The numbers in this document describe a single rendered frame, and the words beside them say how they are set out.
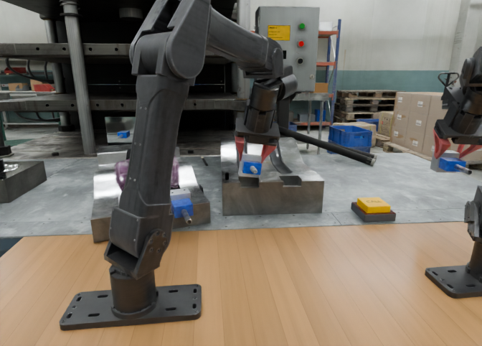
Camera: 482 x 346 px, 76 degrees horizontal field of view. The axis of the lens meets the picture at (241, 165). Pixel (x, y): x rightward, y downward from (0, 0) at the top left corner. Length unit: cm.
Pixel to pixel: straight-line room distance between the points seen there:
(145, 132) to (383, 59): 783
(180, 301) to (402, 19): 813
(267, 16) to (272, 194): 104
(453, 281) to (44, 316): 66
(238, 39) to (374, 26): 758
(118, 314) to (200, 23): 43
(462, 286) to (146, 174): 54
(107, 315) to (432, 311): 49
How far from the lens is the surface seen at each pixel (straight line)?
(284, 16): 165
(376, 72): 810
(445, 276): 67
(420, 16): 857
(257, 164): 72
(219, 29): 53
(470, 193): 118
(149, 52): 46
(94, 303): 56
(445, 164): 94
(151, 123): 44
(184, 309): 51
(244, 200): 78
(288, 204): 81
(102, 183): 87
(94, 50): 163
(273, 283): 57
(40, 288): 65
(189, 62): 45
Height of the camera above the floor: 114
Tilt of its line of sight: 16 degrees down
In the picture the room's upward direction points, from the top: straight up
